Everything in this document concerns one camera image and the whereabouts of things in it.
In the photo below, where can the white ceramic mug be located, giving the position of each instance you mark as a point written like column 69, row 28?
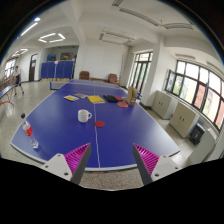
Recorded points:
column 84, row 115

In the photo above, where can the brown paper bag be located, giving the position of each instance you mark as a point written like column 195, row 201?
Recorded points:
column 131, row 96

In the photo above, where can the beige cabinet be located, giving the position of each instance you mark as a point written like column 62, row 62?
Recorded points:
column 164, row 105
column 183, row 120

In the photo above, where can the clear bottle red label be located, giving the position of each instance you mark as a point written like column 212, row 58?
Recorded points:
column 29, row 133

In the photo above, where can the left brown armchair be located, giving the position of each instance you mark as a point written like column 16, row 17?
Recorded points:
column 84, row 75

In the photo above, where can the person in white shirt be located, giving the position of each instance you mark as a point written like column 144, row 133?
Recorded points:
column 17, row 78

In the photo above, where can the black bin by window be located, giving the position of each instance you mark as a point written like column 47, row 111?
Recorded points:
column 196, row 134

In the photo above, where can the colourful small book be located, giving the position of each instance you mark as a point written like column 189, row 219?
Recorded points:
column 71, row 98

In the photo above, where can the near beige cabinet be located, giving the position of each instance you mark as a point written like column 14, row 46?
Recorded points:
column 183, row 120

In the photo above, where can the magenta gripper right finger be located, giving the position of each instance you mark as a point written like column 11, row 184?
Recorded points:
column 151, row 166

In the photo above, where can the red ping pong paddle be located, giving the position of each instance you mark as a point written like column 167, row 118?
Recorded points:
column 122, row 104

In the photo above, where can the red round coaster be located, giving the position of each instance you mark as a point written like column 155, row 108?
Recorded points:
column 99, row 123

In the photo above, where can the far beige cabinet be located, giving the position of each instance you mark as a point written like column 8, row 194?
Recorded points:
column 164, row 105

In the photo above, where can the yellow book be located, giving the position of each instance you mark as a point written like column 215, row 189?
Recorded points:
column 95, row 99

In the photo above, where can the neighbouring ping pong table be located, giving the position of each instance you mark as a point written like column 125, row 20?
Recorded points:
column 7, row 91

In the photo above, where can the black paddle case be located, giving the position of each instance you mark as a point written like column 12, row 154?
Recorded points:
column 110, row 98

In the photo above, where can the brown armchair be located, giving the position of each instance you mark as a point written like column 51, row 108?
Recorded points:
column 84, row 75
column 113, row 78

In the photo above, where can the right brown armchair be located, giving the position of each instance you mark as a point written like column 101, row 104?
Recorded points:
column 113, row 78

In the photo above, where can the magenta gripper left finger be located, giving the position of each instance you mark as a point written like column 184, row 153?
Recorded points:
column 70, row 166

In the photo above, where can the blue folded partition boards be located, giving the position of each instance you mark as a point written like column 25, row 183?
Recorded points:
column 57, row 69

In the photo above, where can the grey pink booklet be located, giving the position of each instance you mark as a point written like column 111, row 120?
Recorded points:
column 80, row 95

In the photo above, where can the blue ping pong table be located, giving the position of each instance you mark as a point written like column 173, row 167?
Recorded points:
column 57, row 129

